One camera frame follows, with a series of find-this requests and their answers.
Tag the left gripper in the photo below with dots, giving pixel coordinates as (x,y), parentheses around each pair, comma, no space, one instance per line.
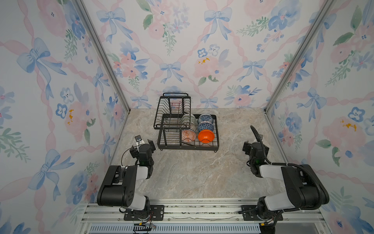
(134,152)

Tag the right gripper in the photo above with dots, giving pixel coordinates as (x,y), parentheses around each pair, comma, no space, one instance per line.
(247,147)

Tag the black wire dish rack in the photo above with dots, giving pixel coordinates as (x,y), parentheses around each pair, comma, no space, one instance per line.
(168,121)

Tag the red geometric pattern bowl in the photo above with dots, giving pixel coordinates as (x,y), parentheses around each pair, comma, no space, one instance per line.
(188,136)

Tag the orange plastic bowl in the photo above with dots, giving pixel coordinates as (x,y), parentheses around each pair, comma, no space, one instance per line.
(206,136)

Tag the green geometric pattern bowl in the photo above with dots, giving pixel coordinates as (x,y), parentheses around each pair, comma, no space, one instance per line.
(189,119)

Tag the blue triangle pattern bowl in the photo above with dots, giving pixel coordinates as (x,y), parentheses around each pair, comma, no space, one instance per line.
(205,126)

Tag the brown white pattern bowl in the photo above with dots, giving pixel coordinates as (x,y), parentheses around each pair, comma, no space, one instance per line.
(193,127)

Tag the blue floral bowl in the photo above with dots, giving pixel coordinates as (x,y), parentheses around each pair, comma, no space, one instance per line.
(205,118)

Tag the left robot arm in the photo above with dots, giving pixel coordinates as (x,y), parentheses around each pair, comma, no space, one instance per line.
(118,186)

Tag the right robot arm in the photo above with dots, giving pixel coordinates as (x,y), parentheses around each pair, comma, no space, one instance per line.
(303,189)

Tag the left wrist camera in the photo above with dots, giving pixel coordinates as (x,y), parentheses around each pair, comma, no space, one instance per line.
(138,139)

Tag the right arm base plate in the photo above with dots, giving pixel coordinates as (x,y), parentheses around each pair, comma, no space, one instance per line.
(254,213)

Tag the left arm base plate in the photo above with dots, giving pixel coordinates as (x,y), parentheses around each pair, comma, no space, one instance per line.
(155,212)

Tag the aluminium mounting rail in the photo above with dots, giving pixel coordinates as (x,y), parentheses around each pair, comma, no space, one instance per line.
(180,216)

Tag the left aluminium corner post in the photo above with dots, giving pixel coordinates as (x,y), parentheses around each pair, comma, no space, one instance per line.
(87,22)

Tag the aluminium corner post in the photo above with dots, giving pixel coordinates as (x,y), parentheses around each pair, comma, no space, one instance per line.
(87,22)
(302,49)

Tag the right aluminium corner post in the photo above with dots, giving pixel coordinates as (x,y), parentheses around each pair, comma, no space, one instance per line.
(302,49)

